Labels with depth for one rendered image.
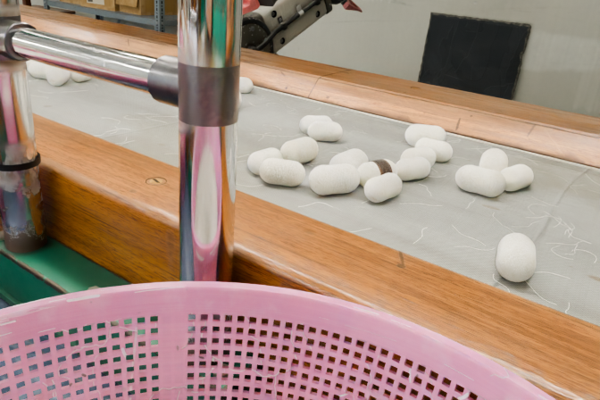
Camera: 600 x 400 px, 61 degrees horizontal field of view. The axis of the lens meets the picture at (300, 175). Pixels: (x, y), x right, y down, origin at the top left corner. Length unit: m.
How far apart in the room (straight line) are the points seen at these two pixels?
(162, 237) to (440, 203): 0.20
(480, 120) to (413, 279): 0.35
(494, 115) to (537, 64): 1.90
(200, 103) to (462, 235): 0.20
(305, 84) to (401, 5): 2.01
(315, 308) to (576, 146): 0.39
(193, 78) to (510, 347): 0.15
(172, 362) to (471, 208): 0.24
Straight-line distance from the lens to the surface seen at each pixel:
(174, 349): 0.21
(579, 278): 0.33
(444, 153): 0.45
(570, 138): 0.55
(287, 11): 1.07
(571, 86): 2.45
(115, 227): 0.30
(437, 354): 0.19
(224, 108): 0.19
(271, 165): 0.36
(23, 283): 0.35
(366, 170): 0.37
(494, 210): 0.38
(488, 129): 0.55
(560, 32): 2.44
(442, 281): 0.23
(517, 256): 0.29
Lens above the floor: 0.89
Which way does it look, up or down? 22 degrees down
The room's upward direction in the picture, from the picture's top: 5 degrees clockwise
